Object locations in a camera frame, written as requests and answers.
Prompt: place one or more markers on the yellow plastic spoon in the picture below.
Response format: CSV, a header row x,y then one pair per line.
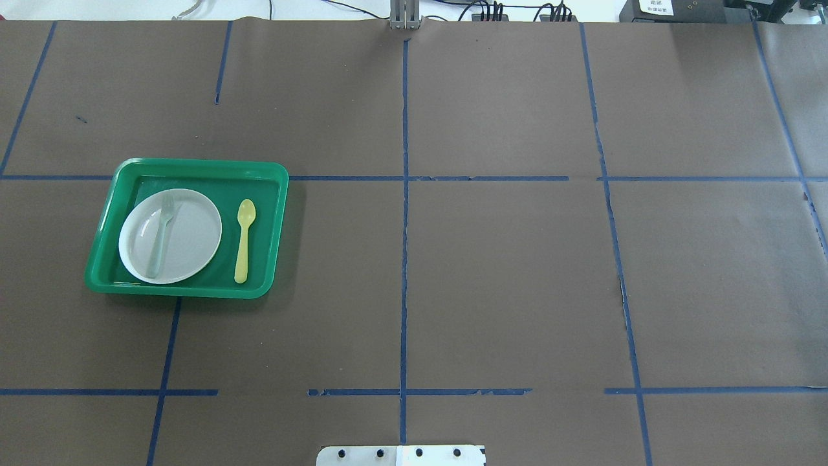
x,y
246,215

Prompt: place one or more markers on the black box device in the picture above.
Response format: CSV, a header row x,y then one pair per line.
x,y
714,12

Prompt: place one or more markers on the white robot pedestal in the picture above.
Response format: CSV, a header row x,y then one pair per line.
x,y
402,455

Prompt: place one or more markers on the green plastic tray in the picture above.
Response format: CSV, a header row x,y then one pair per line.
x,y
226,183

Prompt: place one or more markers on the pale green plastic fork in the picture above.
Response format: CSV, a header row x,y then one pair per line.
x,y
166,215

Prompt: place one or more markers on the white round plate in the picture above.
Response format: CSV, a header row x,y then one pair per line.
x,y
193,236

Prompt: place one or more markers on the aluminium frame post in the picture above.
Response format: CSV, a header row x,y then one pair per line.
x,y
404,15

